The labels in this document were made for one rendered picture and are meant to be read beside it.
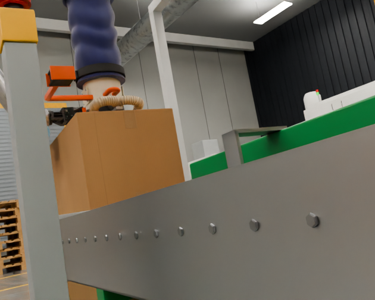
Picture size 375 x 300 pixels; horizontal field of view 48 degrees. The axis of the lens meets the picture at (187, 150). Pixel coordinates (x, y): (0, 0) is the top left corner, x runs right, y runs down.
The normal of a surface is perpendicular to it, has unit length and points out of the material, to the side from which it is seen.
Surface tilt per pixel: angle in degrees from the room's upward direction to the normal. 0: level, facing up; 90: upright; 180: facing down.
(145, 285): 90
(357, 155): 90
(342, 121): 90
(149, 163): 90
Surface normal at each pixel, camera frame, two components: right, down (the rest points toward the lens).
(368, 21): -0.82, 0.06
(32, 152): 0.47, -0.21
